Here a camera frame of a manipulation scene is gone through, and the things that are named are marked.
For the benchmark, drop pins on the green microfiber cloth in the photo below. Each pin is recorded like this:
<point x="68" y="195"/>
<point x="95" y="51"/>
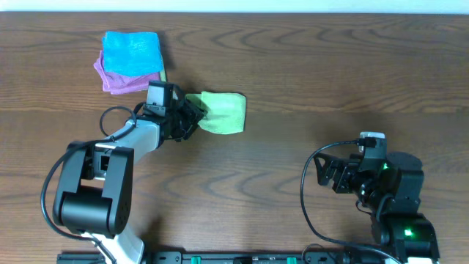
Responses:
<point x="224" y="112"/>

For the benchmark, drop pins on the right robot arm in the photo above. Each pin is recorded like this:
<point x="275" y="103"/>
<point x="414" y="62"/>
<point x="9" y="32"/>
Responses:
<point x="389" y="184"/>

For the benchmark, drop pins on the yellow-green bottom folded cloth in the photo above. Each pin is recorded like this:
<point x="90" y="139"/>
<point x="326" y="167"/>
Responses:
<point x="163" y="73"/>

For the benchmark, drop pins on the purple folded cloth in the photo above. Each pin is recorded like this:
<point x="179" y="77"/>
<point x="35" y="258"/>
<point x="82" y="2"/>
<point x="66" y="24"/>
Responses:
<point x="117" y="84"/>

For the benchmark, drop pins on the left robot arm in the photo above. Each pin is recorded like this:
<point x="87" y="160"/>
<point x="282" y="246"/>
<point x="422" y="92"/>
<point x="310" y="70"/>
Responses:
<point x="87" y="194"/>

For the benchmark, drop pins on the blue folded cloth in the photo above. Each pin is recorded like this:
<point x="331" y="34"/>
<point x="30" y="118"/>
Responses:
<point x="132" y="54"/>

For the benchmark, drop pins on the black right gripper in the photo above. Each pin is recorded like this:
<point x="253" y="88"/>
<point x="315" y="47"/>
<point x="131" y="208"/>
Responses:
<point x="346" y="166"/>

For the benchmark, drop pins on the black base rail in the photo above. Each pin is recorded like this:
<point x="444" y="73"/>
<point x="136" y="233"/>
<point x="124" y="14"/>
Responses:
<point x="314" y="257"/>

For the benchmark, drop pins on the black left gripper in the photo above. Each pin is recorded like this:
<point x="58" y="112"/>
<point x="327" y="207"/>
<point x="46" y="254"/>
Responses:
<point x="185" y="119"/>

